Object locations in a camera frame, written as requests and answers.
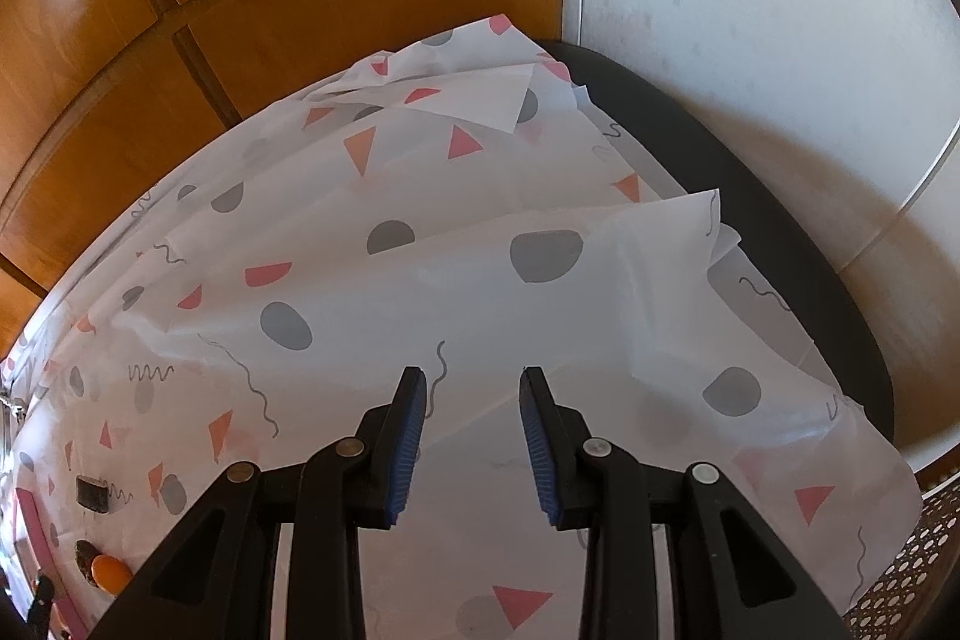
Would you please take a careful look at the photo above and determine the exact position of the black gripper of other arm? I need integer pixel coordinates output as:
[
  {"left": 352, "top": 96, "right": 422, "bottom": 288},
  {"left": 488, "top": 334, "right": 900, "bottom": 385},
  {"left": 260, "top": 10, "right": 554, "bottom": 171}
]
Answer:
[{"left": 26, "top": 573, "right": 55, "bottom": 640}]

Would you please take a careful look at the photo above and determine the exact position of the large orange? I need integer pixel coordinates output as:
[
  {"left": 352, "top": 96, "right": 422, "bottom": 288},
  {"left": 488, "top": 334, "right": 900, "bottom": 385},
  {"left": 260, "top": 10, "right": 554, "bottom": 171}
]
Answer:
[{"left": 89, "top": 554, "right": 133, "bottom": 596}]

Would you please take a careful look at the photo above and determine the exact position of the dark brown flat round vegetable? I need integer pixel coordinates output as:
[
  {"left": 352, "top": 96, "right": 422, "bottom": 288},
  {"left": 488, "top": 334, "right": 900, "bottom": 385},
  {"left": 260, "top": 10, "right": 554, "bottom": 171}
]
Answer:
[{"left": 75, "top": 539, "right": 101, "bottom": 588}]

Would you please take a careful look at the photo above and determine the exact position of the dark cylinder piece right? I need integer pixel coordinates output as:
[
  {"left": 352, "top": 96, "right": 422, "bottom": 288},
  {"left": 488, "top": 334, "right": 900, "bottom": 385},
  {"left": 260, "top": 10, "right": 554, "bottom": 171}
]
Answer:
[{"left": 76, "top": 476, "right": 110, "bottom": 515}]

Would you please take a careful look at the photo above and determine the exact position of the pink shallow tray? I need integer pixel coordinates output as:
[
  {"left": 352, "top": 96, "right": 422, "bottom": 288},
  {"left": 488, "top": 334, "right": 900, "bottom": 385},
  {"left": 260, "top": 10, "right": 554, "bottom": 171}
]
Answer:
[{"left": 16, "top": 487, "right": 89, "bottom": 640}]

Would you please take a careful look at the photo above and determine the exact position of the white patterned tablecloth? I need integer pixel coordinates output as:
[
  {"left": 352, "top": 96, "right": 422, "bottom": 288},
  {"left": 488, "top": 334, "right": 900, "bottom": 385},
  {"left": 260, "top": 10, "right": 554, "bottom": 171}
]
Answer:
[{"left": 2, "top": 19, "right": 921, "bottom": 638}]

